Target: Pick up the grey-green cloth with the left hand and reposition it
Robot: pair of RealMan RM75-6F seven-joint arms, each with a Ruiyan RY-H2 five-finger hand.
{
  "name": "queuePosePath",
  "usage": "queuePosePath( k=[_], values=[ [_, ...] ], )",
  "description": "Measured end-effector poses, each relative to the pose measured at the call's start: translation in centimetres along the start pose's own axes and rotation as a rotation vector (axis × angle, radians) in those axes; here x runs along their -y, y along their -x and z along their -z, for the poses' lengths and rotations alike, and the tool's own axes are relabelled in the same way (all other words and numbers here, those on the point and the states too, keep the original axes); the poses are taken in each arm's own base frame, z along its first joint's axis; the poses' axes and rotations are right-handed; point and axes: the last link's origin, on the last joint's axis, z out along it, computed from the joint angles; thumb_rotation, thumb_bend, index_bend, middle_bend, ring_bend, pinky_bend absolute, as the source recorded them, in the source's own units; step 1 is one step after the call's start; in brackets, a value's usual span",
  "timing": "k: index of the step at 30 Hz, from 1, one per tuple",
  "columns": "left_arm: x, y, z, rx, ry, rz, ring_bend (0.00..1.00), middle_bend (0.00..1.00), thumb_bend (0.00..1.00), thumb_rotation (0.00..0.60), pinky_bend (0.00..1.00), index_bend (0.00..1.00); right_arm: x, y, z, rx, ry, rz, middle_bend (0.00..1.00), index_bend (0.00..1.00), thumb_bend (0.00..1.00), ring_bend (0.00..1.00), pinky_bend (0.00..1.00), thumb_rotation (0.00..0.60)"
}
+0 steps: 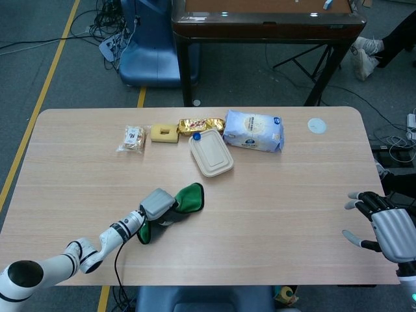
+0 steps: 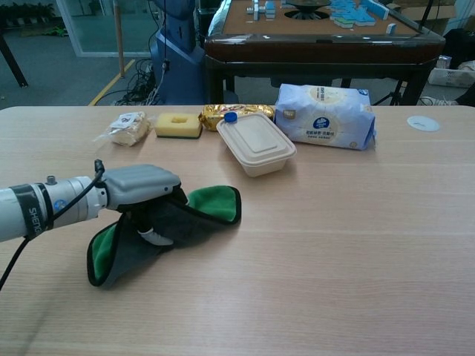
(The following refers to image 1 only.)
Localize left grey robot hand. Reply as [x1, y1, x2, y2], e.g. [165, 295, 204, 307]
[139, 188, 179, 228]

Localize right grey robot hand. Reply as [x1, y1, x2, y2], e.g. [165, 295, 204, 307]
[343, 190, 416, 263]

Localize green and grey microfibre cloth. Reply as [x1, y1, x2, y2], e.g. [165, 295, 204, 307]
[135, 182, 205, 245]

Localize yellow sponge with green base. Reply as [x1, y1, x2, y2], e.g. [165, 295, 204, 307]
[149, 123, 180, 144]

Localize clear bag of biscuits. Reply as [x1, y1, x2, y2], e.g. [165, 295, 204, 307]
[116, 124, 146, 153]

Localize beige lidded food container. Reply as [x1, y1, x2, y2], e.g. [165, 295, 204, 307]
[188, 128, 235, 178]

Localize gold foil snack packet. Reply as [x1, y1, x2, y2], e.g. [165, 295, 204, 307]
[177, 117, 227, 137]

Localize blue grey robot torso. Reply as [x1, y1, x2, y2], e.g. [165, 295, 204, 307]
[135, 285, 302, 312]

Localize white power strip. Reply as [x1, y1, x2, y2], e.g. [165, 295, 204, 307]
[406, 112, 416, 140]

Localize white blue tissue pack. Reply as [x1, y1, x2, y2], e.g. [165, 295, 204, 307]
[222, 109, 285, 155]

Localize white round sticker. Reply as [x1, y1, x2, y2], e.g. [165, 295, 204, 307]
[307, 117, 328, 134]

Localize white sneaker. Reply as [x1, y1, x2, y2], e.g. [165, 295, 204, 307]
[352, 48, 380, 82]
[354, 36, 385, 55]

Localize person's leg in black trousers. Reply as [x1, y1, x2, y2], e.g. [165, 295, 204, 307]
[373, 13, 416, 69]

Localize dark wood mahjong table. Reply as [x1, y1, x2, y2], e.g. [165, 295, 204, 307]
[171, 0, 365, 107]

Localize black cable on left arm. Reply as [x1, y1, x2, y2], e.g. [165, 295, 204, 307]
[114, 211, 148, 312]

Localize tangle of floor cables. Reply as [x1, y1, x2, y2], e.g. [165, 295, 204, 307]
[87, 0, 139, 72]

